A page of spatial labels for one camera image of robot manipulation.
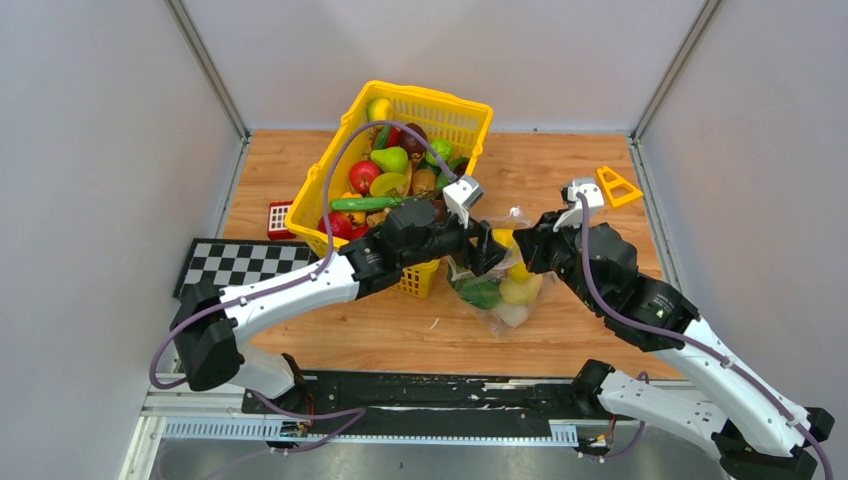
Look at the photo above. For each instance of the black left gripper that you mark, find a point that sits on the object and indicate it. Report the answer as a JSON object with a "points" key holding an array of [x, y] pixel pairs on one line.
{"points": [[489, 252]]}

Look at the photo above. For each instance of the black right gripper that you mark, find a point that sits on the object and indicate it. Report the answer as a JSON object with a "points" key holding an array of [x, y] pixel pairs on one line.
{"points": [[537, 238]]}

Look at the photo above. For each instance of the yellow lemon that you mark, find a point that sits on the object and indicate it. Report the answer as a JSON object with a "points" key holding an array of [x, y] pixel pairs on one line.
{"points": [[519, 273]]}

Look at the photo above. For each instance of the green white bok choy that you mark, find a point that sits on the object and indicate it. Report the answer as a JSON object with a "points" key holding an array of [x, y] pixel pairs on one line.
{"points": [[482, 294]]}

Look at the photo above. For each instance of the clear zip top bag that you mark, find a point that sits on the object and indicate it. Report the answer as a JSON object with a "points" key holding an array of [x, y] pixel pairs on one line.
{"points": [[515, 219]]}

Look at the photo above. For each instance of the beige pear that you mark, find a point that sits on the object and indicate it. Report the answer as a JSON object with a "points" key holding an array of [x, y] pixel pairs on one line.
{"points": [[521, 292]]}

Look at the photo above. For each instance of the yellow plastic basket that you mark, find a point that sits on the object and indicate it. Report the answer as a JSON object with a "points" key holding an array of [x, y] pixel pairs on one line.
{"points": [[464, 123]]}

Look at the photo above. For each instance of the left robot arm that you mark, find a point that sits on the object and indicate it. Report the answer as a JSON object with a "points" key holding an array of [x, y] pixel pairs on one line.
{"points": [[213, 327]]}

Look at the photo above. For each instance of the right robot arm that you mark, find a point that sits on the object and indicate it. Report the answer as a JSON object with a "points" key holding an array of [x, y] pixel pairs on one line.
{"points": [[748, 426]]}

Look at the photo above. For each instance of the brown kiwi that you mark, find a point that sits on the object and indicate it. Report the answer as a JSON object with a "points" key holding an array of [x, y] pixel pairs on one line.
{"points": [[422, 181]]}

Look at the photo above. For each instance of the yellow triangle toy block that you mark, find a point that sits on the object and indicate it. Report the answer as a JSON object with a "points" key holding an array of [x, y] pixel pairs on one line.
{"points": [[617, 190]]}

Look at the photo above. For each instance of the light green round fruit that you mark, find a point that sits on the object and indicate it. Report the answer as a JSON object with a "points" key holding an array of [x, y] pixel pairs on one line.
{"points": [[444, 149]]}

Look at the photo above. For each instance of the yellow green pepper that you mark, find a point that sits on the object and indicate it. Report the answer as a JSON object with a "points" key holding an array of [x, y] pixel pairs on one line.
{"points": [[390, 185]]}

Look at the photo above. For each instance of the dark red round fruit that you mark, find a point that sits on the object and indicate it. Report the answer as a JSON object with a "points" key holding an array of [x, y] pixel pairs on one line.
{"points": [[414, 145]]}

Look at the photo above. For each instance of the green pear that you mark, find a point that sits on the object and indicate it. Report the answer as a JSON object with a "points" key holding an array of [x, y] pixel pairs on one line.
{"points": [[391, 159]]}

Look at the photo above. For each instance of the green cucumber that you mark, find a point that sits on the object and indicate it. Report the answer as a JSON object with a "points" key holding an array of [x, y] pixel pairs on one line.
{"points": [[365, 203]]}

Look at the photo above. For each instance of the red apple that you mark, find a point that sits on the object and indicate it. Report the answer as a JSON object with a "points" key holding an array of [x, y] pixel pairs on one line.
{"points": [[362, 174]]}

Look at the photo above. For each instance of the yellow green lime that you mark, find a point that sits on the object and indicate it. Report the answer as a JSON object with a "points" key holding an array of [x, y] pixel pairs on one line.
{"points": [[379, 109]]}

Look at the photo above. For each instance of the red window toy block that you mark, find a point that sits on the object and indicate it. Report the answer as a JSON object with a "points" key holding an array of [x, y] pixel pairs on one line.
{"points": [[276, 225]]}

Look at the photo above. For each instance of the black white checkerboard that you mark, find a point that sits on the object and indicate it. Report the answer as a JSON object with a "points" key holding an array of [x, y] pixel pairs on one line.
{"points": [[227, 262]]}

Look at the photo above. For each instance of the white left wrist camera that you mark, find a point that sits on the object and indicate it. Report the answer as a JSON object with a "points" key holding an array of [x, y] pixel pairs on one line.
{"points": [[461, 195]]}

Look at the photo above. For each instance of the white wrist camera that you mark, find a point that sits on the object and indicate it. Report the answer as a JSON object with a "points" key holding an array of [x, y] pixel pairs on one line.
{"points": [[583, 198], [461, 195]]}

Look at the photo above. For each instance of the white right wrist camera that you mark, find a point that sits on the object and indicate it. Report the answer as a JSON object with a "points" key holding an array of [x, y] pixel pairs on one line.
{"points": [[583, 198]]}

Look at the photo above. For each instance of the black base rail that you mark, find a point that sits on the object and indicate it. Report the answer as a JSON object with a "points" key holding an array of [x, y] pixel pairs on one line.
{"points": [[431, 405]]}

